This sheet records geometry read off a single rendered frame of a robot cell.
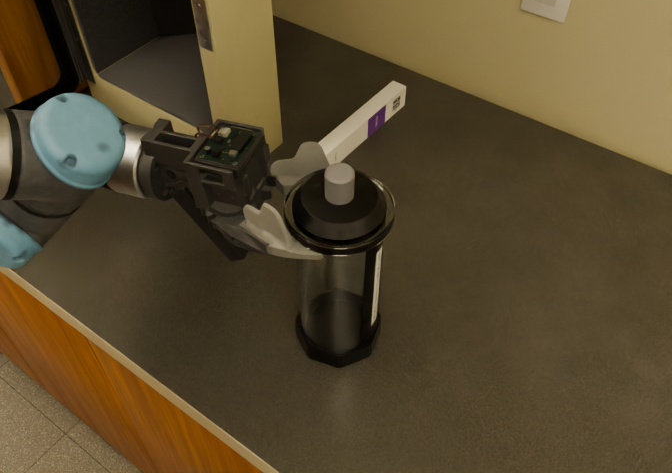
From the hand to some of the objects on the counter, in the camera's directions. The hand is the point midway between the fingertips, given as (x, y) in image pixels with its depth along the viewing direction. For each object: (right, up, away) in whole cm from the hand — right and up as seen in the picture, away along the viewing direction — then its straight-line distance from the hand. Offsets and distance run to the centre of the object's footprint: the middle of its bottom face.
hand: (336, 221), depth 65 cm
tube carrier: (0, -13, +14) cm, 19 cm away
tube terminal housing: (-20, +20, +45) cm, 54 cm away
